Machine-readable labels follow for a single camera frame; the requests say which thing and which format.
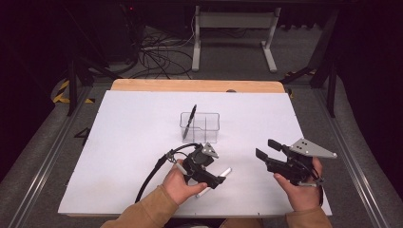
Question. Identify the white table cover sheet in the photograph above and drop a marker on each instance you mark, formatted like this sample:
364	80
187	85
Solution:
133	133

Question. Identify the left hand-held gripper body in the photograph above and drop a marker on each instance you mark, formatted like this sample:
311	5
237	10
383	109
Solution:
198	161

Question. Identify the black metal stand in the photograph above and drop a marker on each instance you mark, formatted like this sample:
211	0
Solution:
73	85
324	66

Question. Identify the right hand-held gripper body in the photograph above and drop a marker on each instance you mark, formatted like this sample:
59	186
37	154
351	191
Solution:
299	164

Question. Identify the metal floor rail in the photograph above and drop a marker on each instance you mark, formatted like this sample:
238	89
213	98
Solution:
44	158
351	158

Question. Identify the person's right hand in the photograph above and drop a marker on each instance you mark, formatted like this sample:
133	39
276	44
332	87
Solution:
304	196

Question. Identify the black pen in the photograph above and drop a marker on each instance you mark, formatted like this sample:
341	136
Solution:
189	122

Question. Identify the person's left hand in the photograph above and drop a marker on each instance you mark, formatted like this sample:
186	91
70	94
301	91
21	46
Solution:
179	188

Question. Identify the yellow black floor tape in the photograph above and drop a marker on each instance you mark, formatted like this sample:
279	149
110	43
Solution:
61	91

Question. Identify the clear plastic organizer box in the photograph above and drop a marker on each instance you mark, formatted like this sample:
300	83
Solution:
206	128

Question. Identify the white metal stand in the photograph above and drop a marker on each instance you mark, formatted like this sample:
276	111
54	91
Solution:
234	20

